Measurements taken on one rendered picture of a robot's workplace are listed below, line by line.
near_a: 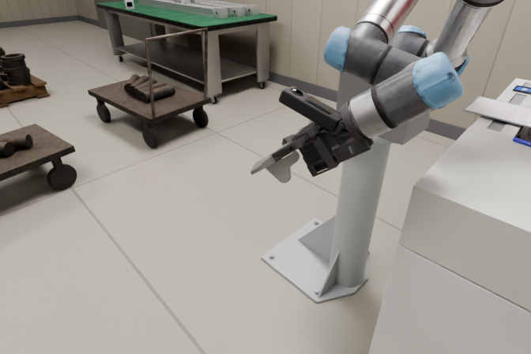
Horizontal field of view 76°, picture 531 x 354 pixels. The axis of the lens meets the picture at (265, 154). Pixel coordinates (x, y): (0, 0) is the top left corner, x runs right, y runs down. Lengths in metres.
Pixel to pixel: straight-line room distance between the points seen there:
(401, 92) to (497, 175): 0.32
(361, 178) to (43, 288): 1.52
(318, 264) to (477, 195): 1.18
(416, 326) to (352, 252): 0.71
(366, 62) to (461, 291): 0.46
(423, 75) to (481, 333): 0.51
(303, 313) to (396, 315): 0.77
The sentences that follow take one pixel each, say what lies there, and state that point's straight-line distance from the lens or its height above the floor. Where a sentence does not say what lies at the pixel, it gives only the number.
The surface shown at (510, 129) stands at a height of 0.96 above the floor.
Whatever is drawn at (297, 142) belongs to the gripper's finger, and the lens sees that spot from 0.58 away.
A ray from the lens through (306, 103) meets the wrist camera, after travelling 0.59.
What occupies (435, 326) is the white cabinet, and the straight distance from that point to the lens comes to 0.86.
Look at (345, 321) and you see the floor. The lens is 1.62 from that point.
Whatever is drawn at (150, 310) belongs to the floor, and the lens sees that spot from 1.69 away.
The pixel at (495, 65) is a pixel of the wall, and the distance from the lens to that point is 3.06.
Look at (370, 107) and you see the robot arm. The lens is 0.55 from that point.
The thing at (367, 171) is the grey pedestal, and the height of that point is 0.65.
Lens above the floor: 1.32
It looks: 30 degrees down
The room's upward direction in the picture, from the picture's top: straight up
